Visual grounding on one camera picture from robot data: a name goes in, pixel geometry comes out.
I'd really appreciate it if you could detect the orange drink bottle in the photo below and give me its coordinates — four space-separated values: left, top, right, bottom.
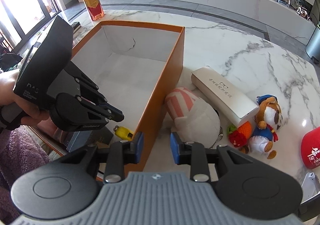
82 0 105 21

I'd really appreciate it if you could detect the white dog plush striped hat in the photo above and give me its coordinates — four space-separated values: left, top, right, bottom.
164 87 221 149

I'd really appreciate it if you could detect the silver trash can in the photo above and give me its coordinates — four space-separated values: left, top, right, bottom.
305 23 320 62

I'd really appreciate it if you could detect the brown dog plush toy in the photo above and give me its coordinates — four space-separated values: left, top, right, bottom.
247 94 282 160

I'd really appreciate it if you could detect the orange cardboard box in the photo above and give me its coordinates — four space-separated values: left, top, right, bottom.
71 20 186 173

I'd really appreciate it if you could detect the small yellow toy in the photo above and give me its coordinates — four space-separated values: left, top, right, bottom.
114 126 135 140

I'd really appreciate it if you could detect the white glasses case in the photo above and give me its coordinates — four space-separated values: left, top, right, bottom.
191 66 260 128

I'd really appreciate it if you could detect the red mug with wooden handle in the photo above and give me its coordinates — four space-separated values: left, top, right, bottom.
301 127 320 169

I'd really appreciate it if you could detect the purple fuzzy blanket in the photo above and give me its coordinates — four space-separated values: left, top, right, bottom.
0 125 54 225

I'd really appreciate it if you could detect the white phone stand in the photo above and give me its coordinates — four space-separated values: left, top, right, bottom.
300 172 320 206

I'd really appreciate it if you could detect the person's left hand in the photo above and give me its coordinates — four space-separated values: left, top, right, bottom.
0 71 51 126

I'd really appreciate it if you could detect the orange and red crochet toy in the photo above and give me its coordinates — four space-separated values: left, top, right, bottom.
227 120 254 153

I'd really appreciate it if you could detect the metal keyring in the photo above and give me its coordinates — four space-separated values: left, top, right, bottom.
212 126 225 149

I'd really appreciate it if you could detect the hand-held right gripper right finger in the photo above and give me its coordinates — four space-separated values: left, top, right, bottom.
170 132 253 182

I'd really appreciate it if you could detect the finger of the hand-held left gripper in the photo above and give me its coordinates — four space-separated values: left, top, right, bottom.
65 60 110 110
75 94 125 131

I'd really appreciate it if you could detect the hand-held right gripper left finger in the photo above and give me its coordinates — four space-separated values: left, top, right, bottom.
61 131 145 183

